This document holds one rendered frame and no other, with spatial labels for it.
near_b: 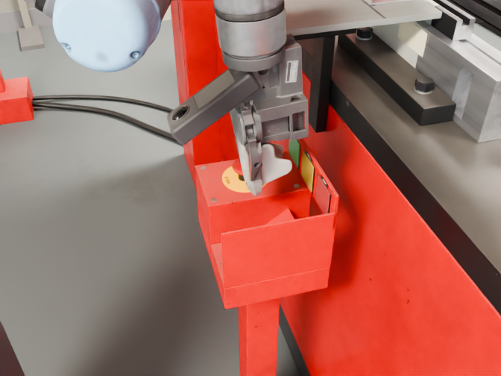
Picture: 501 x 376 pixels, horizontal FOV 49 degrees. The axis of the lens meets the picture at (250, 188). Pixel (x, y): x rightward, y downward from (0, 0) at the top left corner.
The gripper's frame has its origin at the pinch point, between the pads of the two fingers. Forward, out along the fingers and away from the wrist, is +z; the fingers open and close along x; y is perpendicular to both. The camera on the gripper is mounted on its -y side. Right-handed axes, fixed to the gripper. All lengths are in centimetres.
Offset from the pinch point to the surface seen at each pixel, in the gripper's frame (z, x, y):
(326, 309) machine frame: 45.7, 10.9, 15.3
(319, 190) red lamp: 3.4, -0.1, 9.8
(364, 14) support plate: -14.2, 14.9, 22.4
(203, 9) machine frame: 16, 107, 13
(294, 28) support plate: -15.2, 12.6, 11.1
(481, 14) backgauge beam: -1, 34, 56
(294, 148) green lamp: 3.2, 10.7, 9.8
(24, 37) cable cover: 75, 267, -68
